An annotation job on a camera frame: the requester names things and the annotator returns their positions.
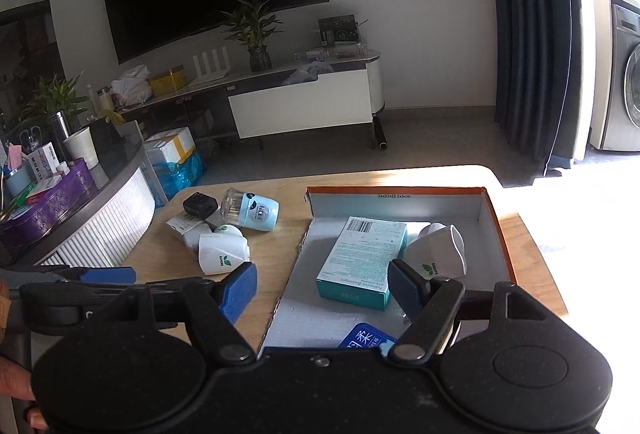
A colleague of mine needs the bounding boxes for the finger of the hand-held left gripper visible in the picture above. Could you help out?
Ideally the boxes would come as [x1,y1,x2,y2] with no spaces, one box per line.
[10,265,137,287]

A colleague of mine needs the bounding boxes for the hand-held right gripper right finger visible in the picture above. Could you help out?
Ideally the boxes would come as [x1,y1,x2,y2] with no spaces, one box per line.
[387,259,546,364]

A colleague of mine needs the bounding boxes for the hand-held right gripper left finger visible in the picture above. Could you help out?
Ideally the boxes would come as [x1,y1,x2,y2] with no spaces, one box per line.
[120,263,258,364]

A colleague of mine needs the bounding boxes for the teal bandage box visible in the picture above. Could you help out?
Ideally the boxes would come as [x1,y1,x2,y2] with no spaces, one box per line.
[315,215,408,311]

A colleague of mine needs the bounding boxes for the blue tin case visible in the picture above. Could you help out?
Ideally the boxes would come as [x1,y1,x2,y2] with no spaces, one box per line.
[337,323,398,350]

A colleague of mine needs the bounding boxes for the orange cardboard box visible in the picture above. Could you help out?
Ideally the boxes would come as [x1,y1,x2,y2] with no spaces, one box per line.
[257,185,517,355]

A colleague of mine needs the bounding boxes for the person's left hand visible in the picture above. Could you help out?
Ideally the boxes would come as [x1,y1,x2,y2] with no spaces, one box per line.
[0,356,51,431]

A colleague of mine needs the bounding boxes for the round ribbed side table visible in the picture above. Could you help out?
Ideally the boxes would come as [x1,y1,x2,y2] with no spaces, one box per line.
[0,119,156,267]

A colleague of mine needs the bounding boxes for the light blue toothpick jar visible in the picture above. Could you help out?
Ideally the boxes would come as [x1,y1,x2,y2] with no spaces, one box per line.
[220,187,280,231]

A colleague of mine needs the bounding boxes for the purple storage basket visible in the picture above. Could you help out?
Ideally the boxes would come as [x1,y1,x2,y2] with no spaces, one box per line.
[0,159,98,247]

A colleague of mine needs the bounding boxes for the white flat charger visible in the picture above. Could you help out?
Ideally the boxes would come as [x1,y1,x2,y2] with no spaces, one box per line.
[166,213,201,239]

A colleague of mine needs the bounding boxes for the black charger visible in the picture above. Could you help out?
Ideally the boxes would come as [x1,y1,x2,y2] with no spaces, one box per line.
[182,192,217,220]

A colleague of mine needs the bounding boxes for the blue plastic bag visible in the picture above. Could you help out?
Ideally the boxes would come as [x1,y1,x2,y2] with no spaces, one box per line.
[150,151,207,207]

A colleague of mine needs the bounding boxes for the pale blue pen cup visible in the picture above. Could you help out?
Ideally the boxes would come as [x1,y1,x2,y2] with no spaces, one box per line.
[4,163,33,197]

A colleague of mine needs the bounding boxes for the white medicine box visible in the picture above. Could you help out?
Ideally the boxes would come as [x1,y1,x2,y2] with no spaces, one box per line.
[26,141,58,182]

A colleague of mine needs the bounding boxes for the plant in white pot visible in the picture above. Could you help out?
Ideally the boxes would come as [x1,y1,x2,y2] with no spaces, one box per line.
[17,72,101,170]

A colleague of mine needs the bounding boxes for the white foam box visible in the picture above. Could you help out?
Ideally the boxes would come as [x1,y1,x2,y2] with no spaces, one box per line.
[144,127,197,164]

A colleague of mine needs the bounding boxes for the steel thermos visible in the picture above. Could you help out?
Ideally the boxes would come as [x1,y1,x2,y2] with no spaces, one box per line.
[47,111,71,162]

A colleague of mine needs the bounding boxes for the scissors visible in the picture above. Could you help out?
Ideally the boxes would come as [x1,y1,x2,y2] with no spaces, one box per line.
[19,125,43,150]

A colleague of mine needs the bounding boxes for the white plastic bag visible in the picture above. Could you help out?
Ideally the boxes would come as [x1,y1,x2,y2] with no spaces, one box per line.
[110,64,152,108]

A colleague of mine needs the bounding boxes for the white television cabinet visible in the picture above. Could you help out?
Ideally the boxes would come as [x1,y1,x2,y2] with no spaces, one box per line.
[117,49,387,151]

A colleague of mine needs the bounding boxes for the yellow tin box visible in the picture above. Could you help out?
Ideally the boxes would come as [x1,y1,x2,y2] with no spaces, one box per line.
[149,67,188,98]

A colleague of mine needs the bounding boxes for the white router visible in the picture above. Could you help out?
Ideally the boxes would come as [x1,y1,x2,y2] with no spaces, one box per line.
[189,48,232,88]

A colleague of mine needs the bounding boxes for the blue grey cloth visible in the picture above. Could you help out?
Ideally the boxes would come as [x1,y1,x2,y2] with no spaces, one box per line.
[282,61,333,86]

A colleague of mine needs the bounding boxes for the bamboo plant in dark vase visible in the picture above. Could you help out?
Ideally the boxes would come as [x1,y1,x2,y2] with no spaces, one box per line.
[220,0,283,72]

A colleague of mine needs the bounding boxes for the clear plastic boxes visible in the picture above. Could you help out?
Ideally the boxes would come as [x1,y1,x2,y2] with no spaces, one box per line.
[294,42,368,62]

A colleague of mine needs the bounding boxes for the black and green gift box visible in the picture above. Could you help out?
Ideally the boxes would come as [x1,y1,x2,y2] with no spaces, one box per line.
[318,14,361,46]

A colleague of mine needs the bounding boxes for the dark blue curtain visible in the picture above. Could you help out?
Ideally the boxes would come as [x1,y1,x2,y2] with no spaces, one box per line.
[484,0,588,177]

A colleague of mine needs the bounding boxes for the silver washing machine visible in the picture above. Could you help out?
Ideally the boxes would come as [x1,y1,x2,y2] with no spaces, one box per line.
[589,0,640,152]

